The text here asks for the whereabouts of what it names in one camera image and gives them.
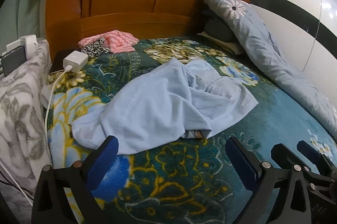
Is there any pink chevron cloth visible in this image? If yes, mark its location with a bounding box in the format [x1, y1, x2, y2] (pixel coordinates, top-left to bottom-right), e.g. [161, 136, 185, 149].
[78, 30, 139, 53]

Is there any black cable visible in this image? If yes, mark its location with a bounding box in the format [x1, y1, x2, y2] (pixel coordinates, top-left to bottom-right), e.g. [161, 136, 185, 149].
[0, 173, 27, 199]

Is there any light blue garment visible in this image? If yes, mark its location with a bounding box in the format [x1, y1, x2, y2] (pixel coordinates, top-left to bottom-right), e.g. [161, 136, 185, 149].
[72, 57, 259, 155]

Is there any leopard print cloth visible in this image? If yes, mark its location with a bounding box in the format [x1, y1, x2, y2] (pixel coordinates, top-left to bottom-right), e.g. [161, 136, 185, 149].
[81, 38, 110, 58]

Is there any grey floral blanket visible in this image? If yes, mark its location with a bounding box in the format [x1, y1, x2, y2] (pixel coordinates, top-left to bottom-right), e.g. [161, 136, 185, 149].
[0, 39, 53, 214]

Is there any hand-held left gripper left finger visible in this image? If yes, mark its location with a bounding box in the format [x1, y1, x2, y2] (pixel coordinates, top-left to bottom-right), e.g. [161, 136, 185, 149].
[32, 135, 119, 224]

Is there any white charger adapter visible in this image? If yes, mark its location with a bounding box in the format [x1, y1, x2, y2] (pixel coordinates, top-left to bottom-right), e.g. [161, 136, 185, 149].
[63, 50, 89, 73]

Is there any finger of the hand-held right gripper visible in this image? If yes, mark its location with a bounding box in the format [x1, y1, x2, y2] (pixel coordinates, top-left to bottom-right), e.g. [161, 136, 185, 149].
[271, 143, 296, 175]
[297, 140, 337, 180]

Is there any white charging cable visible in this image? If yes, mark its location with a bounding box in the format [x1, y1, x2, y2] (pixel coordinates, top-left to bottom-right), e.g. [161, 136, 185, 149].
[44, 69, 69, 159]

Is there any white wall plug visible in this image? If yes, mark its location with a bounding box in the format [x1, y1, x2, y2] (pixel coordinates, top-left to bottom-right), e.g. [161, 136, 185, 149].
[7, 34, 38, 59]

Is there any green curtain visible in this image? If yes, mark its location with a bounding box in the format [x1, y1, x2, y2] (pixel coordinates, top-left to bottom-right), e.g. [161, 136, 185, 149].
[0, 0, 57, 51]

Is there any blue floral quilt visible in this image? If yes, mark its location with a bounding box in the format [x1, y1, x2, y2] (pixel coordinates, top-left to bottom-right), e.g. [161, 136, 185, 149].
[201, 0, 337, 139]

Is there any dark pillow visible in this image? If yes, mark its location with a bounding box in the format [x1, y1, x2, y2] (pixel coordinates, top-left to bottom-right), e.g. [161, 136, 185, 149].
[202, 9, 237, 42]

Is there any teal floral blanket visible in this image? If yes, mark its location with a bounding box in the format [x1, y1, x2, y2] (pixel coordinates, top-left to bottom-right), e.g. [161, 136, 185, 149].
[46, 37, 337, 224]

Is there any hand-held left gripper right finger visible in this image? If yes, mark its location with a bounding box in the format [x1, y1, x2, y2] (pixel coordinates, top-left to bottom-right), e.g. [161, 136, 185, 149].
[225, 137, 313, 224]

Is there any dark grey power bank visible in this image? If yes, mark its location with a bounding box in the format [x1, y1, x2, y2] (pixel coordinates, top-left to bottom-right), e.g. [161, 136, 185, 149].
[0, 45, 27, 77]

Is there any black phone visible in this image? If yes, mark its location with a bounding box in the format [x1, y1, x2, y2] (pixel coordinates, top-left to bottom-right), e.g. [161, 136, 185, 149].
[49, 49, 77, 74]

